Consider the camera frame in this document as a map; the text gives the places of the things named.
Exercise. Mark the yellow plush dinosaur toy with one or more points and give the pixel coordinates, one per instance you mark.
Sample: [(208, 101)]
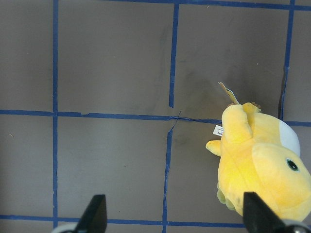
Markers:
[(260, 153)]

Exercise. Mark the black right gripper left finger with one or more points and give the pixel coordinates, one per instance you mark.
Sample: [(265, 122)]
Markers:
[(94, 218)]

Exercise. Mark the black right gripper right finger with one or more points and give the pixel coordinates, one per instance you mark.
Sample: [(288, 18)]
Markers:
[(258, 217)]

